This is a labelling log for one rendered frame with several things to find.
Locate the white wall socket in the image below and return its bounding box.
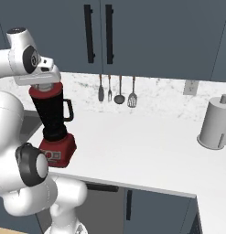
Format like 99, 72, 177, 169
182, 79, 200, 97

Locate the hanging grey spatula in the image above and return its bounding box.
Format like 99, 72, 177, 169
97, 74, 105, 102

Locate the black cupboard door handle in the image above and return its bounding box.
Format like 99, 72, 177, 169
83, 4, 97, 64
104, 4, 115, 65

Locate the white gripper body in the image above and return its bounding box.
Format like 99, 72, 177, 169
12, 64, 62, 88

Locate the red and black blender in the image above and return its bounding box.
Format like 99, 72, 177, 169
27, 81, 78, 169

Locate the grey appliance front panel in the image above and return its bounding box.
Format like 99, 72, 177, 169
36, 180, 126, 234

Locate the black base cupboard handle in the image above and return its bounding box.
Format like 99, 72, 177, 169
125, 189, 134, 221

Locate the grey paper towel holder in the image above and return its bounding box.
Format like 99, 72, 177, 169
196, 93, 226, 151

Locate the black appliance front handle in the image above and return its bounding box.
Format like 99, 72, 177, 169
84, 182, 120, 194

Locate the dark blue corner cupboard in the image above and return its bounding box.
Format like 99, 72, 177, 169
210, 17, 226, 83

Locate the hanging slotted turner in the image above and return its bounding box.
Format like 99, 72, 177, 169
126, 76, 139, 109

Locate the hanging dark ladle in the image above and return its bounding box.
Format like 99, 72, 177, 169
113, 75, 126, 105

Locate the dark blue base cupboard door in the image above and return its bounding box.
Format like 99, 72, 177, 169
123, 187, 199, 234

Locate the hanging metal fork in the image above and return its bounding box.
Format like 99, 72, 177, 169
106, 74, 113, 102

